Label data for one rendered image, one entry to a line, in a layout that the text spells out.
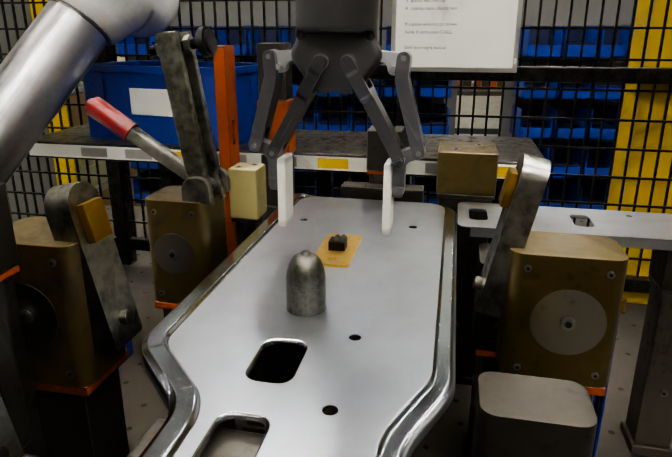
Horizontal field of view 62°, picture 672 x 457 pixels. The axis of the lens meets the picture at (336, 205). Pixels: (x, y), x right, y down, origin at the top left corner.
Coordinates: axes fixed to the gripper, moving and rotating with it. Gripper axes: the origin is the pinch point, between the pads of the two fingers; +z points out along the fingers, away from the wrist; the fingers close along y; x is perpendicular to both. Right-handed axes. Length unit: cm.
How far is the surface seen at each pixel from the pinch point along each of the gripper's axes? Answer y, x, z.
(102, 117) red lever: 24.3, 1.0, -8.0
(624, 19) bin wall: -78, -212, -22
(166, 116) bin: 37, -35, -3
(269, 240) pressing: 7.6, -1.4, 5.0
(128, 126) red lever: 21.7, 0.7, -7.1
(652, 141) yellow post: -47, -58, 2
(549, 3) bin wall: -47, -208, -28
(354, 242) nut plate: -1.6, -2.0, 4.6
